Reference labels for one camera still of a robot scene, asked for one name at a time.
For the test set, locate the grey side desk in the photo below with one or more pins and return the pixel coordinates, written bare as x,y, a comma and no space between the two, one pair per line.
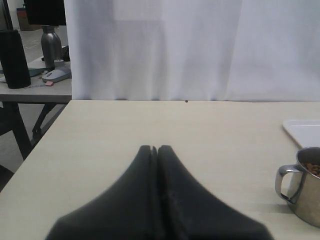
54,98

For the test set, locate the black monitor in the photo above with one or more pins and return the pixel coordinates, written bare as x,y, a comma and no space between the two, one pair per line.
45,12

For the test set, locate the grey computer mouse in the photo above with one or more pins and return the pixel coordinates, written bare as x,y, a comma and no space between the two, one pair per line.
57,75

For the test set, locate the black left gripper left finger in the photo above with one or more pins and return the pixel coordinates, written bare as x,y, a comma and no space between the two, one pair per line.
126,211

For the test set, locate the white plastic tray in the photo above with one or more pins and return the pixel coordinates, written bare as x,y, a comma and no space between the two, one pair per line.
304,132

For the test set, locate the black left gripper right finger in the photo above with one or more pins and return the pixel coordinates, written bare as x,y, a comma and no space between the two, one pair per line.
191,212

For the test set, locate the white curtain backdrop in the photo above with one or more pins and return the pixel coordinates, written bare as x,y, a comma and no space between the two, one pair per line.
203,50

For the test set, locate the black cylindrical speaker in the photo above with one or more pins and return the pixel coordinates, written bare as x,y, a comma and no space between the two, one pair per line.
13,60

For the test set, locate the silver metal bottle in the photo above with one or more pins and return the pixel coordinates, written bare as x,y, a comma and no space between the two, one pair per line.
51,46

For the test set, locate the steel mug with kibble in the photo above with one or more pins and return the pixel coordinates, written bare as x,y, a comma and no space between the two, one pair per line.
303,195

